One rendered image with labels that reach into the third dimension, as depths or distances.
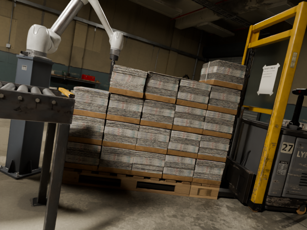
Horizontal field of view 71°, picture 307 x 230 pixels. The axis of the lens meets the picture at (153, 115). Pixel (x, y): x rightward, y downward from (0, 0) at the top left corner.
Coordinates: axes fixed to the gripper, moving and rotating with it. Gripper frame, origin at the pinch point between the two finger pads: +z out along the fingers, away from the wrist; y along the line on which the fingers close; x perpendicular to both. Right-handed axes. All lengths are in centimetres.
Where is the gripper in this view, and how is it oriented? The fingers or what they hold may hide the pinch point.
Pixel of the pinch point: (110, 78)
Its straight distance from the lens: 203.9
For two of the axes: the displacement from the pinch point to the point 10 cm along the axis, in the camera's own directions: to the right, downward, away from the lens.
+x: -9.7, -1.9, -1.7
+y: -1.5, -1.3, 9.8
